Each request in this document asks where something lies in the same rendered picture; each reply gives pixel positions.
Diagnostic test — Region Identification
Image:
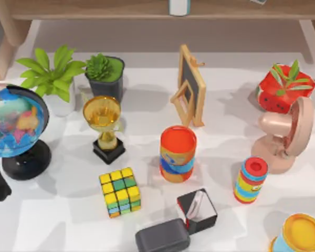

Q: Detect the red orange and blue can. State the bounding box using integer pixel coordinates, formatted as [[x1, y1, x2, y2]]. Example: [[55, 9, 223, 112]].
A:
[[159, 125, 197, 183]]

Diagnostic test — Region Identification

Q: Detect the gold trophy on black base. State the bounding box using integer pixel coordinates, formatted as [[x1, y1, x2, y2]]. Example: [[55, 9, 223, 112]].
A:
[[82, 95, 127, 165]]

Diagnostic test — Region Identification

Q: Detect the wooden framed blackboard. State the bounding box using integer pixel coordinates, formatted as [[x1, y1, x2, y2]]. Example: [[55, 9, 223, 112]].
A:
[[177, 44, 207, 127]]

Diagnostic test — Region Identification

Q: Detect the succulent plant in black pot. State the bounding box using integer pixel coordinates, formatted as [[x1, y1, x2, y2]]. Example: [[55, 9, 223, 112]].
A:
[[84, 53, 125, 103]]

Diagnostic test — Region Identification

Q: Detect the colourful puzzle cube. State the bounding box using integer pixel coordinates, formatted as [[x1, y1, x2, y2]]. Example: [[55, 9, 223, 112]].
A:
[[99, 167, 142, 219]]

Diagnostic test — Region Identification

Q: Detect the red yellow striped can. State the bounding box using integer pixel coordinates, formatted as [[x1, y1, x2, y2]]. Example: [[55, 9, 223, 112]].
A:
[[233, 155, 269, 204]]

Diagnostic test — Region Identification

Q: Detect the leafy plant in white pot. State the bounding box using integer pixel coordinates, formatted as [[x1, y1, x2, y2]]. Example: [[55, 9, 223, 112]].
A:
[[15, 45, 87, 117]]

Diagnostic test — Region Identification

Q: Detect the white and teal box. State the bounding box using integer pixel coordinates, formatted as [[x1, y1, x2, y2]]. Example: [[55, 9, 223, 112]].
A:
[[169, 0, 192, 17]]

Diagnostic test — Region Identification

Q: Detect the wooden open shelf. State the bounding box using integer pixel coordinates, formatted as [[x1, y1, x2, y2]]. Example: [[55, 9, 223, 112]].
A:
[[0, 0, 315, 81]]

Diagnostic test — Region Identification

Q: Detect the plant in red watermelon pot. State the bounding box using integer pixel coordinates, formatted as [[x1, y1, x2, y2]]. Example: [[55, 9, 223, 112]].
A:
[[256, 59, 315, 115]]

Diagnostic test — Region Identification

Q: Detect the pink desk fan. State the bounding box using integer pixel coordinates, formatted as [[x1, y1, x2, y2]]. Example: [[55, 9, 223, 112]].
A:
[[250, 96, 315, 174]]

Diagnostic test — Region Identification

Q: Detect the globe on black stand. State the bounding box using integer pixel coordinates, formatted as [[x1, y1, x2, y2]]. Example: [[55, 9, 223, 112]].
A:
[[0, 83, 52, 181]]

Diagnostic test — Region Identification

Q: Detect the yellow and blue can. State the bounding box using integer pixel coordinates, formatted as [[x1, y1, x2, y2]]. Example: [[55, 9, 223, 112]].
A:
[[269, 213, 315, 252]]

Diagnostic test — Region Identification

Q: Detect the open black ring box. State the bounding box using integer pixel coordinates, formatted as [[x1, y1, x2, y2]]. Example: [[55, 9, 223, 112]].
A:
[[135, 187, 218, 252]]

